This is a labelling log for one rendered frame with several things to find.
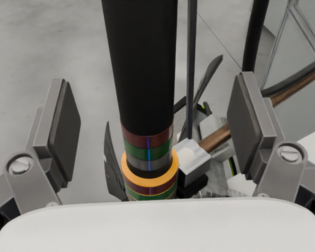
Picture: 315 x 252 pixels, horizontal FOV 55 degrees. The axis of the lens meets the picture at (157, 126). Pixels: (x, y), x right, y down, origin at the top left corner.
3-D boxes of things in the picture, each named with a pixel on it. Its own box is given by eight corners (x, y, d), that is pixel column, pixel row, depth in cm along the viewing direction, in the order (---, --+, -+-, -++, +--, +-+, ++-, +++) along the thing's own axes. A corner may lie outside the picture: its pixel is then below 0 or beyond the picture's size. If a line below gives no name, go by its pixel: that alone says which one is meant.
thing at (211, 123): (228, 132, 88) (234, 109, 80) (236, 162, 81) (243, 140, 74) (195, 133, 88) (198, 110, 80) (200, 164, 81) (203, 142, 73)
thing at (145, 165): (153, 126, 23) (153, 115, 22) (182, 154, 22) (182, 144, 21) (116, 148, 22) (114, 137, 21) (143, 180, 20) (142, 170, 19)
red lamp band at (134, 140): (152, 102, 21) (152, 89, 20) (184, 131, 20) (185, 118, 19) (111, 124, 20) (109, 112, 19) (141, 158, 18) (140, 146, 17)
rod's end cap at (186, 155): (183, 155, 28) (184, 142, 27) (198, 169, 27) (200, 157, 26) (166, 166, 28) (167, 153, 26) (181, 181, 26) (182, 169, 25)
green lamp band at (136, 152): (153, 114, 22) (152, 103, 21) (183, 143, 21) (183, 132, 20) (114, 136, 21) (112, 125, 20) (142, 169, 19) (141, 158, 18)
